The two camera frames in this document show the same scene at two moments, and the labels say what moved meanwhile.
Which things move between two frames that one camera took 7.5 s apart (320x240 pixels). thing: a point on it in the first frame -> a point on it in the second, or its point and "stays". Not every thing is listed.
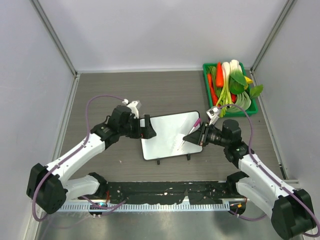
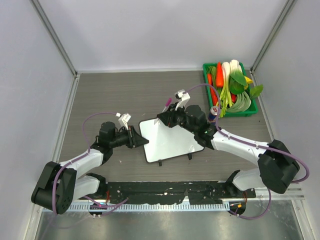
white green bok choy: [234, 78] stays
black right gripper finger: [193, 138] -> [167, 119]
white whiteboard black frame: [170, 130] stays
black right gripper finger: [195, 136] -> [170, 112]
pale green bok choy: [243, 100] stays
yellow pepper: [248, 81] stays
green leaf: [255, 91] stays
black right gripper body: [204, 141] -> [177, 116]
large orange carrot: [219, 80] stays
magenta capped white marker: [195, 125] -> [167, 104]
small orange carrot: [213, 92] stays
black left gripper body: [134, 127] -> [130, 138]
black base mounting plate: [159, 193] stays
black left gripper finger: [148, 131] -> [140, 141]
